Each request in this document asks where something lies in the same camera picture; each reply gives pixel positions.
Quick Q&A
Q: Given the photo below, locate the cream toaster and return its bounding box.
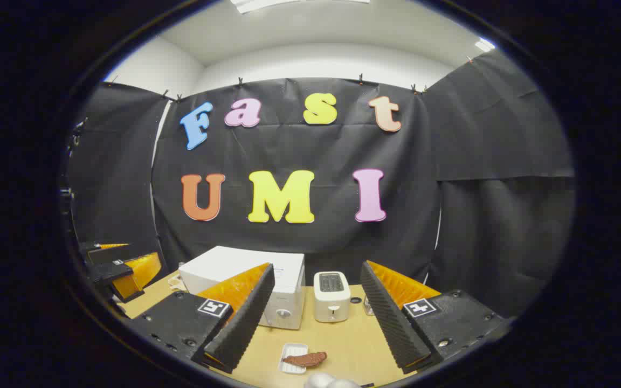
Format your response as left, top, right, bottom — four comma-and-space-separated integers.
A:
313, 271, 351, 323

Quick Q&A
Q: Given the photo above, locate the black backdrop cloth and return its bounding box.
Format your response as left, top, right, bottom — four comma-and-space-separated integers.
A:
65, 50, 575, 318

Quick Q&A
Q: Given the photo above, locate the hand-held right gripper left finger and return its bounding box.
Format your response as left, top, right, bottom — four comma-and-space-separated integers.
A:
127, 262, 276, 374

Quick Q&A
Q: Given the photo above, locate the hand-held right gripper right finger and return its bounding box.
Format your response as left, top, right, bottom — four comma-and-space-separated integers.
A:
360, 260, 508, 375

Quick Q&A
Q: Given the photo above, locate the brown meat slice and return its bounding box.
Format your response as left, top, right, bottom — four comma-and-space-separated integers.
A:
282, 351, 328, 369

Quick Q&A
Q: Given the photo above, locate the white rounded lump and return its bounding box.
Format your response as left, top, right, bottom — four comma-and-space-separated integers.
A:
304, 372, 362, 388

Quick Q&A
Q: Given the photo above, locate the small white plastic tray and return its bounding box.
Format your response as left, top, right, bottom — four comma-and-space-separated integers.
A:
278, 343, 309, 375

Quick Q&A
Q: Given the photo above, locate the white microwave oven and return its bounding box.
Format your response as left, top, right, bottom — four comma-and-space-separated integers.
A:
178, 246, 307, 330

